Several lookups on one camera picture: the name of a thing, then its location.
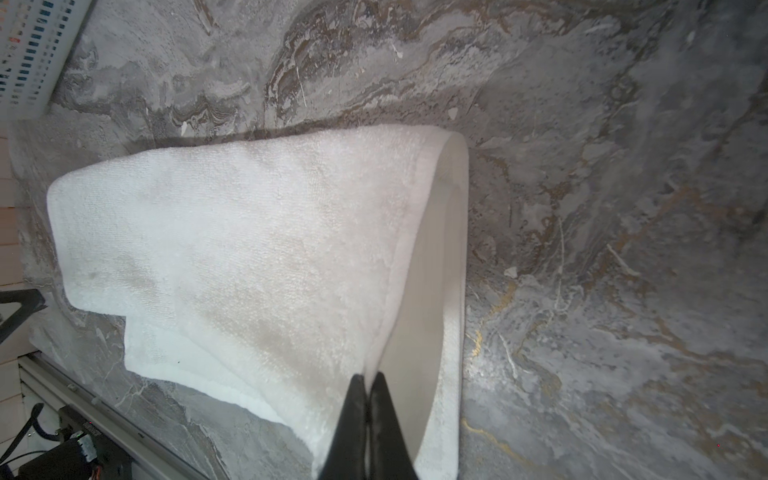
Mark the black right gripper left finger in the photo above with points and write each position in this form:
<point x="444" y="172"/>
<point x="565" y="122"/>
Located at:
<point x="346" y="456"/>

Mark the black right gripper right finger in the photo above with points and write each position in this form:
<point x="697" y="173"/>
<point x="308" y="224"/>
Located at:
<point x="388" y="454"/>

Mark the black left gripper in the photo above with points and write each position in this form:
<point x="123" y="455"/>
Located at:
<point x="28" y="301"/>

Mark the white towel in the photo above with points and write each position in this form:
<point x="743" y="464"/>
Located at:
<point x="266" y="274"/>

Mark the white plastic laundry basket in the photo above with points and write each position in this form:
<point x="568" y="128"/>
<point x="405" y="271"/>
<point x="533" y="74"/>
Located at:
<point x="36" y="39"/>

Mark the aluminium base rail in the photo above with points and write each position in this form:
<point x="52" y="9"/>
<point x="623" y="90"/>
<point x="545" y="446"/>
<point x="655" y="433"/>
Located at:
<point x="148" y="459"/>

